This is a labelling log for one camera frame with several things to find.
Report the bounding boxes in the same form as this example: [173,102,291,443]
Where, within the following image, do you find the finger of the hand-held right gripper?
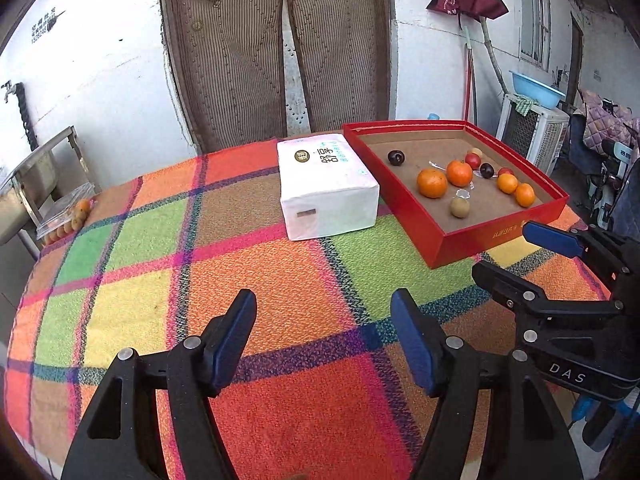
[522,220,640,279]
[471,260,624,320]

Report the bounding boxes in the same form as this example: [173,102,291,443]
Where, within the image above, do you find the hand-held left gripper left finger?
[60,289,258,480]

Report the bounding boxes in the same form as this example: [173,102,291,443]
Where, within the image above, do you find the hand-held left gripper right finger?
[390,288,581,480]

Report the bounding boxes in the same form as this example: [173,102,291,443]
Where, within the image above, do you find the red cardboard box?
[342,120,570,270]

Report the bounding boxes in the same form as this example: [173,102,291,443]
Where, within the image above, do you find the large orange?
[416,168,449,199]

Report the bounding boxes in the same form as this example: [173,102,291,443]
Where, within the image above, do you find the group of small brown fruits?
[40,198,93,247]

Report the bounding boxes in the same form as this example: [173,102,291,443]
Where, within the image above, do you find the person's right hand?
[580,397,640,453]

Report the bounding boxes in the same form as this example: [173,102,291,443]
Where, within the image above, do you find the electric scooter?
[584,139,640,232]

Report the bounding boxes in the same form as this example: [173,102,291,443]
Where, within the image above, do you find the colourful plaid blanket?
[6,147,611,480]

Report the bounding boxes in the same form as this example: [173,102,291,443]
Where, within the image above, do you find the white air conditioner unit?
[496,92,571,176]

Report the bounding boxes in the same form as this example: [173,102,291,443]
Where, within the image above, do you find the quilted floral cover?
[579,89,640,149]

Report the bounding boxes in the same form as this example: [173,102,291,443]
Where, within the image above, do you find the blue plastic basin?
[510,71,567,110]

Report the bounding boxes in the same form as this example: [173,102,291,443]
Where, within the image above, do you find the white tissue pack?
[277,133,380,241]

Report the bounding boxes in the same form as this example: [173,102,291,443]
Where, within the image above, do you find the red stick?
[463,47,479,124]

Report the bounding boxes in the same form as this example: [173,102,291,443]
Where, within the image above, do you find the wooden stick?
[467,0,509,97]

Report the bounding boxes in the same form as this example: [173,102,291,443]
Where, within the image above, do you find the clear plastic container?
[35,182,96,247]

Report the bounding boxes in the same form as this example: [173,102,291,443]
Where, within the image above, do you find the window with bars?
[517,0,554,69]

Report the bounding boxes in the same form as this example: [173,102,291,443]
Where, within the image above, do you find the stainless steel sink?
[0,126,101,247]

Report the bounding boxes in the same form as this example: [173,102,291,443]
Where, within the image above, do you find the brown ribbed metal door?
[157,0,392,153]

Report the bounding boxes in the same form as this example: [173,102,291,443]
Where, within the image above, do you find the black ribbed hose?
[15,85,39,154]

